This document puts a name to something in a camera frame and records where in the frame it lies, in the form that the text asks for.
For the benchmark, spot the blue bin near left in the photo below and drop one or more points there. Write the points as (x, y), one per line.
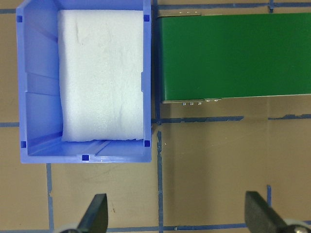
(40, 111)

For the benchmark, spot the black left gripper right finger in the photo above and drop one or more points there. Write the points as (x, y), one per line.
(260, 217)

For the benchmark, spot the green conveyor belt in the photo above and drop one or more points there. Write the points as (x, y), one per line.
(234, 56)

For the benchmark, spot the white foam pad left bin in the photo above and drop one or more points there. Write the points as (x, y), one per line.
(100, 66)

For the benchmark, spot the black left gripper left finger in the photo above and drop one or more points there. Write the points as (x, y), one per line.
(95, 219)

